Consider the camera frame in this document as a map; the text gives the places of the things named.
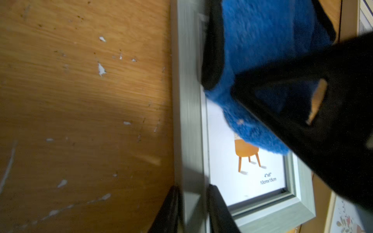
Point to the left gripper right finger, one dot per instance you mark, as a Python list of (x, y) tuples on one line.
[(221, 220)]

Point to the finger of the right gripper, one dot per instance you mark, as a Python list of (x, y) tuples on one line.
[(338, 144)]

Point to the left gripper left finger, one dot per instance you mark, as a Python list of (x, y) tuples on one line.
[(166, 221)]

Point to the light blue picture frame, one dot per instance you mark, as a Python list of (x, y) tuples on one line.
[(277, 214)]

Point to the blue microfiber cloth black trim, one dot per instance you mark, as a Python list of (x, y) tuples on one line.
[(243, 35)]

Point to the cream white picture frame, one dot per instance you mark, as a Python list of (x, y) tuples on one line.
[(344, 217)]

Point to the white picture frame black border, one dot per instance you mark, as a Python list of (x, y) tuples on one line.
[(356, 19)]

